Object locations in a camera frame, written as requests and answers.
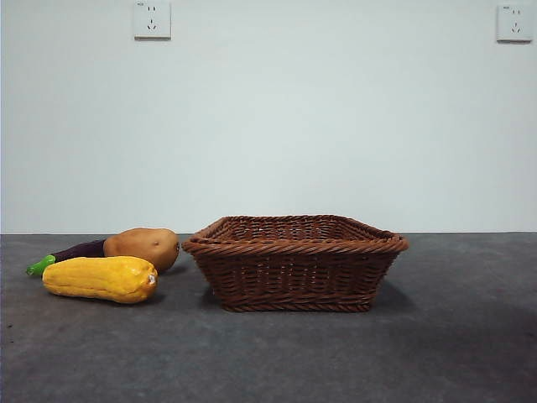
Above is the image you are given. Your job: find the brown wicker basket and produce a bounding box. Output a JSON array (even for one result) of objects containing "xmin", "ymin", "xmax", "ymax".
[{"xmin": 181, "ymin": 214, "xmax": 410, "ymax": 313}]

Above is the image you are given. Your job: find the brown potato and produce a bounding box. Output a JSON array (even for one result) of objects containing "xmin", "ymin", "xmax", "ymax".
[{"xmin": 103, "ymin": 228, "xmax": 181, "ymax": 275}]

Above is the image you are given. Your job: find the yellow squash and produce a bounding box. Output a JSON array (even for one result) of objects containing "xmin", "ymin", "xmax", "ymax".
[{"xmin": 41, "ymin": 255, "xmax": 159, "ymax": 306}]

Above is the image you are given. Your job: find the purple eggplant with green stem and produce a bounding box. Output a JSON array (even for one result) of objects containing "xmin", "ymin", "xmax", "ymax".
[{"xmin": 26, "ymin": 239, "xmax": 107, "ymax": 277}]

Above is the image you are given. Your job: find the white wall socket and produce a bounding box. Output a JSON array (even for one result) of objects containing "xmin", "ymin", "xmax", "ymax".
[
  {"xmin": 133, "ymin": 1, "xmax": 172, "ymax": 41},
  {"xmin": 496, "ymin": 4, "xmax": 533, "ymax": 44}
]

